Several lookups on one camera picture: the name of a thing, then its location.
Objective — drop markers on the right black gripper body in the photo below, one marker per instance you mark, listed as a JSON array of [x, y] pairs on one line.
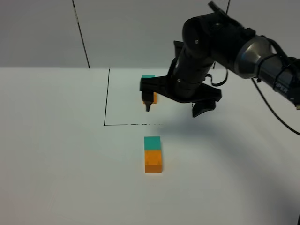
[[184, 80]]

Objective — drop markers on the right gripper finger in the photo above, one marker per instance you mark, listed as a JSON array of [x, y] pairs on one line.
[[202, 107], [148, 103]]

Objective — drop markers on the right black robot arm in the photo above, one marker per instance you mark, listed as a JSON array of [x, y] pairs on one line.
[[218, 38]]

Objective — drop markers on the orange template block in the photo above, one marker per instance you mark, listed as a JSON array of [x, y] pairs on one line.
[[155, 98]]

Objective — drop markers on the teal template block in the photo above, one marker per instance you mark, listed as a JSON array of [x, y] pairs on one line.
[[148, 76]]

